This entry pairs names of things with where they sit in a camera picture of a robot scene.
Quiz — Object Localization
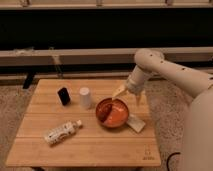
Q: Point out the white plastic bottle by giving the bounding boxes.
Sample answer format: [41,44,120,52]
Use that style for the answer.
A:
[44,120,83,146]

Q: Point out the white sponge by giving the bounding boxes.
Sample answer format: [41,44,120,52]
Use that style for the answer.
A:
[127,114,146,133]

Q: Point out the wooden table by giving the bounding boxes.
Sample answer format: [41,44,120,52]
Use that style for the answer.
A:
[6,79,161,167]

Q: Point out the orange ceramic bowl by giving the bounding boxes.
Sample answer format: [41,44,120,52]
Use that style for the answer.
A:
[95,98,129,128]

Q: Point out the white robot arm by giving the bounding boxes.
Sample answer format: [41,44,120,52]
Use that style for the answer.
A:
[112,48,213,171]

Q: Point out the black cable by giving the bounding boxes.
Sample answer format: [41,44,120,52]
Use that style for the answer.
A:
[166,152,182,171]

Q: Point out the white paper cup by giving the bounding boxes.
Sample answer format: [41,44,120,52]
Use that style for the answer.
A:
[79,87,92,109]

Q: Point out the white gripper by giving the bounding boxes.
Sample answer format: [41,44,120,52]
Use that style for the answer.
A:
[112,66,150,106]

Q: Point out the long grey bench rail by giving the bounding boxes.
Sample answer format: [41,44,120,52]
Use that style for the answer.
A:
[0,47,213,67]

